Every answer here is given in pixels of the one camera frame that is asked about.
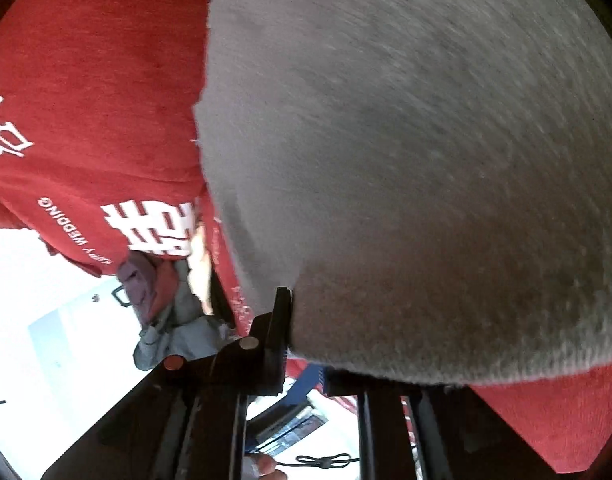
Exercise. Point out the purple garment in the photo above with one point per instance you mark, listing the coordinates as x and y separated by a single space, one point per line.
136 285

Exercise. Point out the blue white box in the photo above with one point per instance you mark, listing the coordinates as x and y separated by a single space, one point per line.
291 430

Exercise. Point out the grey clothes pile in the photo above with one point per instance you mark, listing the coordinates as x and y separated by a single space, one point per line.
186 335

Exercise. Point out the grey garment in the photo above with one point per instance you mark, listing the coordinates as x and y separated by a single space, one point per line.
410 160

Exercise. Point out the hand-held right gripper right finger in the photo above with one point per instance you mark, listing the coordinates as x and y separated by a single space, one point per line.
308 385

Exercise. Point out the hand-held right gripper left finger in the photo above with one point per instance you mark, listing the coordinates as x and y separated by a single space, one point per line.
266 355

